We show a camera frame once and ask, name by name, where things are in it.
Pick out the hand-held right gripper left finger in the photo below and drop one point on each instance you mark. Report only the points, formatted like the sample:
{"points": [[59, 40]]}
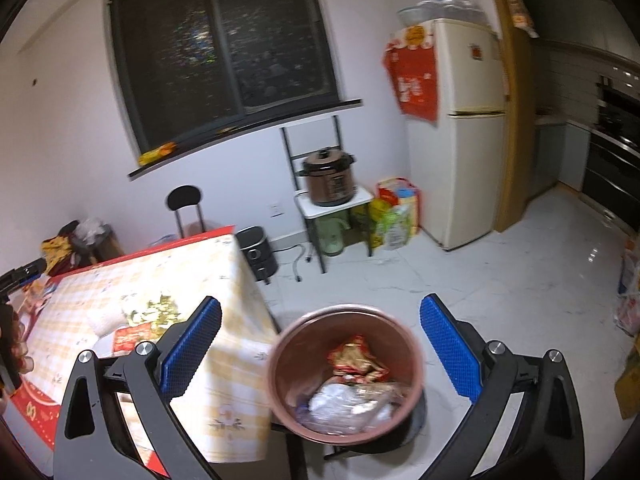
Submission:
{"points": [[192, 345]]}

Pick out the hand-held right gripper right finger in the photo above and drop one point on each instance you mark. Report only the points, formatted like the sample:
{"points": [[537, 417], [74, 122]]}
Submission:
{"points": [[450, 345]]}

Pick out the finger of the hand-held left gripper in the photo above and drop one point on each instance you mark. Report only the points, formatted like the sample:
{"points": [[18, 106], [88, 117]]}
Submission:
{"points": [[27, 272]]}

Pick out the red gold wrapper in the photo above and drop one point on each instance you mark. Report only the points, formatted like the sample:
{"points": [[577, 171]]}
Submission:
{"points": [[357, 357]]}

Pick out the brown round waste bin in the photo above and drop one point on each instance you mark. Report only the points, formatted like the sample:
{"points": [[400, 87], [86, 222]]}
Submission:
{"points": [[300, 340]]}

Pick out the clear plastic wrap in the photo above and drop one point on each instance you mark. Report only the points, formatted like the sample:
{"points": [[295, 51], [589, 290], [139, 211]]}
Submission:
{"points": [[350, 402]]}

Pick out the person's left hand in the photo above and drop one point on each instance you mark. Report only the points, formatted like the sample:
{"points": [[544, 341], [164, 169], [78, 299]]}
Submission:
{"points": [[22, 347]]}

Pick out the yellow patterned cloth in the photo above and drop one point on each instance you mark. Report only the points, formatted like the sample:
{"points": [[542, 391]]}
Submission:
{"points": [[57, 255]]}

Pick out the gold foil wrapper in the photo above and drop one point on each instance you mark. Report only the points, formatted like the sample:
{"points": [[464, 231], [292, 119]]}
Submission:
{"points": [[152, 312]]}

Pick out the red flat packet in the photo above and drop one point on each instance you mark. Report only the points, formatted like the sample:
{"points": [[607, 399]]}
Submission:
{"points": [[132, 337]]}

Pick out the checkered tablecloth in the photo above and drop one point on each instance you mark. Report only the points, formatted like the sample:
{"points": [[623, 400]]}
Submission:
{"points": [[200, 270]]}

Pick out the red patterned undercloth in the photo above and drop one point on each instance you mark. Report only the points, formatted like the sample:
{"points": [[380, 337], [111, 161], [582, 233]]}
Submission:
{"points": [[35, 410]]}

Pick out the white plastic bag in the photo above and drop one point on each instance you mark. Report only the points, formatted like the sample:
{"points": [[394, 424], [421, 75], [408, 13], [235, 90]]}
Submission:
{"points": [[92, 232]]}

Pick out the white tissue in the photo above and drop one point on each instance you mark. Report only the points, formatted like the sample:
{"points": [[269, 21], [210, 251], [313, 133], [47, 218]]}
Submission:
{"points": [[105, 320]]}

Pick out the black air fryer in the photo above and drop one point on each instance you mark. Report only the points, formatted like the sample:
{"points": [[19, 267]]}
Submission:
{"points": [[257, 255]]}

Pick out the green white sack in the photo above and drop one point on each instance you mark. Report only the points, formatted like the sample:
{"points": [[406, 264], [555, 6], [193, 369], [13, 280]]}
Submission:
{"points": [[395, 230]]}

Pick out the black round-back chair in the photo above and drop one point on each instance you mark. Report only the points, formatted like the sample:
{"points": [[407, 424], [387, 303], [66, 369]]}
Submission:
{"points": [[185, 197]]}

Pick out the green kettle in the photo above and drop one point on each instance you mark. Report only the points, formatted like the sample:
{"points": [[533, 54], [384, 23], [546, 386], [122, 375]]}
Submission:
{"points": [[332, 237]]}

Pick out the red shopping bag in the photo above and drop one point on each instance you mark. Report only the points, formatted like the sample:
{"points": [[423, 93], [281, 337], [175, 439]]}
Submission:
{"points": [[407, 190]]}

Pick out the yellow snack packet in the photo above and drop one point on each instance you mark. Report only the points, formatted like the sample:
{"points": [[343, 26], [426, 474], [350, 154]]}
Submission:
{"points": [[157, 153]]}

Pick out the metal storage rack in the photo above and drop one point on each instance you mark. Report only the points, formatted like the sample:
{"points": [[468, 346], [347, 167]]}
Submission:
{"points": [[335, 210]]}

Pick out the cardboard box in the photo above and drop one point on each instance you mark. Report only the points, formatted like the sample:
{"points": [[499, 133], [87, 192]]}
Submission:
{"points": [[631, 385]]}

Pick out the pile of plastic bags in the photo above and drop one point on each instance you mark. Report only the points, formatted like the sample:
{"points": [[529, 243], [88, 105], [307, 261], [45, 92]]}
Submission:
{"points": [[630, 290]]}

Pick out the brown pressure cooker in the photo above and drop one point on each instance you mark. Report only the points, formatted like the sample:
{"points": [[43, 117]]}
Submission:
{"points": [[330, 180]]}

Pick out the cream refrigerator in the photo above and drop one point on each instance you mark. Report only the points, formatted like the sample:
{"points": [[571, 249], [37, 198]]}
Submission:
{"points": [[465, 135]]}

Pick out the grey kitchen cabinet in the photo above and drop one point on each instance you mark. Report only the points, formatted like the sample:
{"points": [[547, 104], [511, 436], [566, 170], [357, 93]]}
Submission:
{"points": [[560, 155]]}

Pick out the dark window sill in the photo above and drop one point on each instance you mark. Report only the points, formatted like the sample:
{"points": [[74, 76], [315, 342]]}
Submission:
{"points": [[250, 127]]}

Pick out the built-in black oven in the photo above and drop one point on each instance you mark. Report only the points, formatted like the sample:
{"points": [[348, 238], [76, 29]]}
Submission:
{"points": [[615, 160]]}

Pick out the red hanging bag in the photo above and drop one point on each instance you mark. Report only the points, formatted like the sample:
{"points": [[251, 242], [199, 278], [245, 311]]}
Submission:
{"points": [[412, 80]]}

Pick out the dark window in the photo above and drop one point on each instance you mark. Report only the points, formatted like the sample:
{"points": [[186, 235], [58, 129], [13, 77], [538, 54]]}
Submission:
{"points": [[225, 45]]}

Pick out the clear plastic containers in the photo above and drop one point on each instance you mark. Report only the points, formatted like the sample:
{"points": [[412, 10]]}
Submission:
{"points": [[445, 2]]}

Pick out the white wall socket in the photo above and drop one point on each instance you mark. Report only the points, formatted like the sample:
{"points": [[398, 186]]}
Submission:
{"points": [[276, 210]]}

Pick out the wooden door frame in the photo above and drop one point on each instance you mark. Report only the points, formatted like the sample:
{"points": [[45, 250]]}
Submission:
{"points": [[515, 110]]}

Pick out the door frame hanging decoration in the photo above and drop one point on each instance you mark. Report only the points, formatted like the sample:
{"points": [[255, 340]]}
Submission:
{"points": [[520, 10]]}

